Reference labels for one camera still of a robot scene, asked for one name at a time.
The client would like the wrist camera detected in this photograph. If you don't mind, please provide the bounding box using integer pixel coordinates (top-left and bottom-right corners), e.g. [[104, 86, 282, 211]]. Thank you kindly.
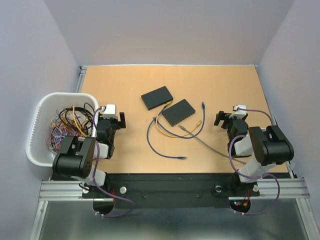
[[233, 104, 247, 118], [99, 104, 118, 119]]

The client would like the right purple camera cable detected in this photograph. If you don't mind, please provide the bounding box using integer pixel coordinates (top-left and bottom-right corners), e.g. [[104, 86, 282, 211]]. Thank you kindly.
[[228, 106, 281, 216]]

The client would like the purple camera cable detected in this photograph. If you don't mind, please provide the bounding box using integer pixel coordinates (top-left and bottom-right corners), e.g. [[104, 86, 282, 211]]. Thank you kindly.
[[228, 106, 281, 216], [91, 106, 135, 218]]

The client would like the grey ethernet cable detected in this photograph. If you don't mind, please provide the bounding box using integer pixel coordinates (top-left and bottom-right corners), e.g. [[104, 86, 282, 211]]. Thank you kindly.
[[178, 125, 248, 165]]

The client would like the white plastic bin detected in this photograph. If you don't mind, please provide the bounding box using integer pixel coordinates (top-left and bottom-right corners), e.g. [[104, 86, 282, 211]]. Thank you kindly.
[[25, 92, 99, 168]]

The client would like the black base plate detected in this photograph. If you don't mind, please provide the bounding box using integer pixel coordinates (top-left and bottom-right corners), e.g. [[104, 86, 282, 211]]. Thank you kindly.
[[48, 172, 261, 210]]

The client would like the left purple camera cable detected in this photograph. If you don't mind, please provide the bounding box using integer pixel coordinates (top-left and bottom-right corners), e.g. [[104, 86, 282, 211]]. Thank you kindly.
[[91, 106, 135, 218]]

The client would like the blue ethernet cable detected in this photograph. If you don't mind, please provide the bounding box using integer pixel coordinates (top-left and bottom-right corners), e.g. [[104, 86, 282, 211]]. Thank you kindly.
[[146, 101, 207, 161]]

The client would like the tangled wire bundle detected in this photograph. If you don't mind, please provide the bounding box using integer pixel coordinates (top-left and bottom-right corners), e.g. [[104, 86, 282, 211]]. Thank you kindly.
[[44, 101, 97, 153]]

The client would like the aluminium frame rail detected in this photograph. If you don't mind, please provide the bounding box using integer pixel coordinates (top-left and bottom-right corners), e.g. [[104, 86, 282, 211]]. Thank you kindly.
[[38, 65, 314, 240]]

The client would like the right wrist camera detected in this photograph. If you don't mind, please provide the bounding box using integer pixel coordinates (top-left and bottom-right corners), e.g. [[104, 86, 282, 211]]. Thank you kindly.
[[233, 104, 247, 118]]

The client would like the yellow ethernet cable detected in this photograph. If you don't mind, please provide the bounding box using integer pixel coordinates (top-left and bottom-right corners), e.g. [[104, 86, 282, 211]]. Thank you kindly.
[[155, 101, 203, 138]]

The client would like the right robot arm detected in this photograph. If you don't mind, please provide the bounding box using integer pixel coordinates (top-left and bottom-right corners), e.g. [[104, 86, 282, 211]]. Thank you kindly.
[[214, 108, 294, 195]]

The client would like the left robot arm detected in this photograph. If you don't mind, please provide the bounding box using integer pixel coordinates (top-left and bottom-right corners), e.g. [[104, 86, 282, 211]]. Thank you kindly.
[[52, 112, 126, 197]]

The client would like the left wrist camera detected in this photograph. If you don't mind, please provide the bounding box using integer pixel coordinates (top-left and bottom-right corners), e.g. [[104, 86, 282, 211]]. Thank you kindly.
[[99, 104, 118, 119]]

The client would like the far black network switch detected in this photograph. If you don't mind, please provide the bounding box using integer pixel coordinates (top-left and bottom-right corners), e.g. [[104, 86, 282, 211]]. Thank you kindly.
[[141, 86, 174, 111]]

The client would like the near black network switch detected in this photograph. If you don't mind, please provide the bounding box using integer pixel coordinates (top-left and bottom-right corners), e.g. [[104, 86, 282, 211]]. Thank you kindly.
[[162, 99, 196, 127]]

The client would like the black network switch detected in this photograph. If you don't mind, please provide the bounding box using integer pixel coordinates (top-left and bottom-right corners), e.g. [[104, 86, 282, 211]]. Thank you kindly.
[[162, 99, 196, 127], [141, 86, 174, 111]]

